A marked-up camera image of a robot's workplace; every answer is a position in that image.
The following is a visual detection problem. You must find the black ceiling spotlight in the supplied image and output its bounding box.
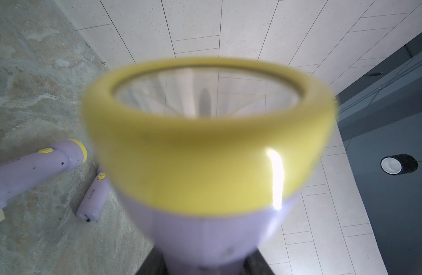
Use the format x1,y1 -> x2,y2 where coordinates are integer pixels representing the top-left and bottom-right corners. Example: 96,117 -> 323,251
380,154 -> 418,175

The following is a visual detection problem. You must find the purple flashlight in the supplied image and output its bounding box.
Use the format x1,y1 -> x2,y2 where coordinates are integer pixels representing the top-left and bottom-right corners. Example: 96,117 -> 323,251
0,139 -> 88,222
76,166 -> 111,222
81,57 -> 337,275

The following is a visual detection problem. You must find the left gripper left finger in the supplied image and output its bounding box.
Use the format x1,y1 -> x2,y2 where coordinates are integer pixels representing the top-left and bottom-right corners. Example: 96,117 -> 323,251
135,247 -> 168,275

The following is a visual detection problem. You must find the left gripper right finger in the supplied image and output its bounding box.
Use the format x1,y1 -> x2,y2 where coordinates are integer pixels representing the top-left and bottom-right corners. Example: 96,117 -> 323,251
243,250 -> 274,275

